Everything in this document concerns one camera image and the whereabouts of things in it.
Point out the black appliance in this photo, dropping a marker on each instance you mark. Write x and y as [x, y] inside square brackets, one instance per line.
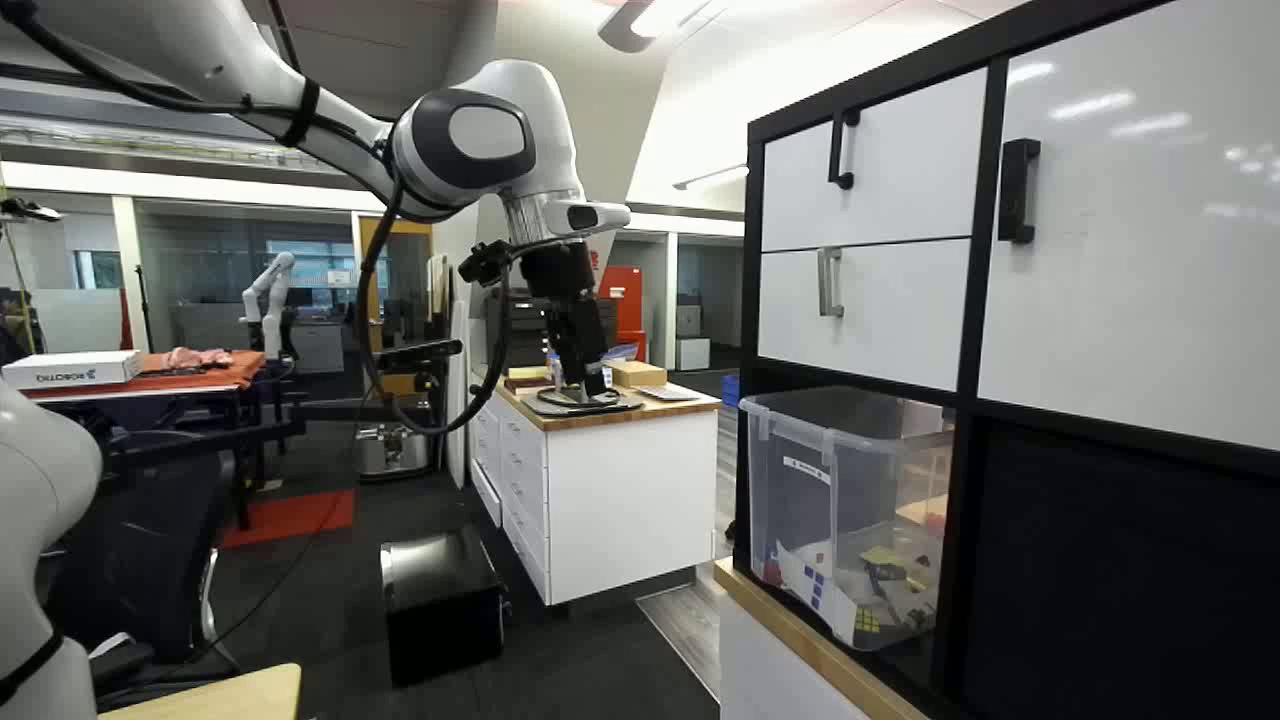
[505, 335]

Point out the black frame shelf unit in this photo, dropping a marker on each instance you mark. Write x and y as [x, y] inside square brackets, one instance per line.
[980, 264]

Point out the red table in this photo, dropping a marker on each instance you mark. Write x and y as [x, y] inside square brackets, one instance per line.
[202, 382]

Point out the black office chair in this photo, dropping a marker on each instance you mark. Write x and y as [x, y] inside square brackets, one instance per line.
[147, 546]

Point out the clear plastic storage container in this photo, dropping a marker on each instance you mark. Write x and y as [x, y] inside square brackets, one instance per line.
[803, 455]

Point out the red wall cabinet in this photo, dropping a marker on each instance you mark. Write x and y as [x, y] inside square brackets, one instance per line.
[626, 307]

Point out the orange wooden door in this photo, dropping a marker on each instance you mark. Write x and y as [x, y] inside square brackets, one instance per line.
[415, 293]

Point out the white cube with blue stickers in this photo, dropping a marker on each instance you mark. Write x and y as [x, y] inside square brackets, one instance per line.
[810, 582]

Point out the white cabinet door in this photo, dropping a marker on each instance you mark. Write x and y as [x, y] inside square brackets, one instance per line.
[1145, 293]

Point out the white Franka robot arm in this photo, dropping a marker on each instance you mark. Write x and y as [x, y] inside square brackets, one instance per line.
[465, 133]

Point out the small white robot arm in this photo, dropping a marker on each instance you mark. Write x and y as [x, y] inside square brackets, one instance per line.
[265, 293]

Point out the silver metal pot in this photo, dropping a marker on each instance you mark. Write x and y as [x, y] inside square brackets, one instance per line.
[389, 449]

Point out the reddish cloth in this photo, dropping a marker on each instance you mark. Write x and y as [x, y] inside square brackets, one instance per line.
[186, 360]

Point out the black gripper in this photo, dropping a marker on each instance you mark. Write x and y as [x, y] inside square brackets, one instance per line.
[566, 293]

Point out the white cabinet with wooden top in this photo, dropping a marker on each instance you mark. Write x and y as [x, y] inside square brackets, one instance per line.
[626, 506]

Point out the black box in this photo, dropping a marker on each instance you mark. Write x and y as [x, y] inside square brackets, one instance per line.
[440, 612]

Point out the flat white box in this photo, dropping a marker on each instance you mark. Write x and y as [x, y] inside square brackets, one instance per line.
[66, 371]

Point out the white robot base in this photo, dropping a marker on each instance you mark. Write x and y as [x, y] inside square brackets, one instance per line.
[43, 532]

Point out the red floor mat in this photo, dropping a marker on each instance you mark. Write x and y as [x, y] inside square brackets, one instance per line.
[284, 519]

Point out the cardboard box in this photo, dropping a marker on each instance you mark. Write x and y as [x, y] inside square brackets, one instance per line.
[638, 377]

